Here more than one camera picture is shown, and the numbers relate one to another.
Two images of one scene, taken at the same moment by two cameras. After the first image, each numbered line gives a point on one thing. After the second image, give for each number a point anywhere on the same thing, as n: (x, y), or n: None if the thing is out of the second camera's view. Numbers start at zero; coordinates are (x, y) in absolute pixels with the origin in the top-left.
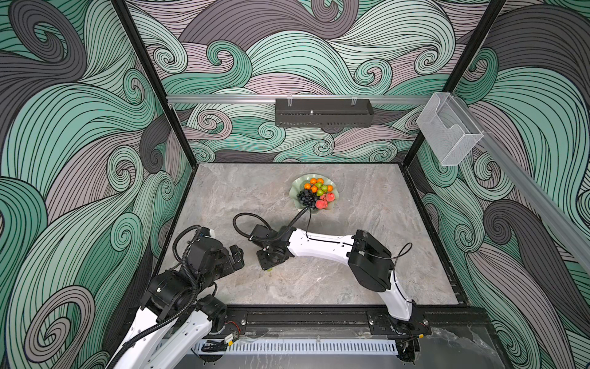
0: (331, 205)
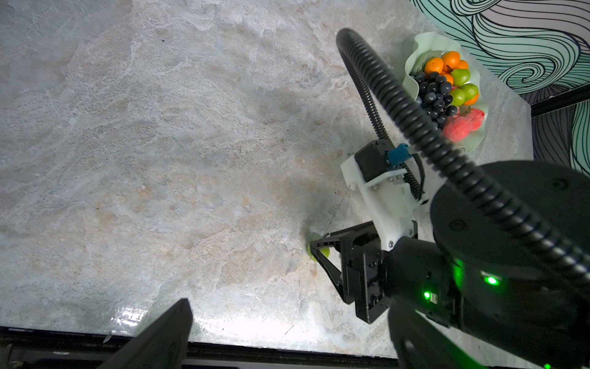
0: (427, 46)
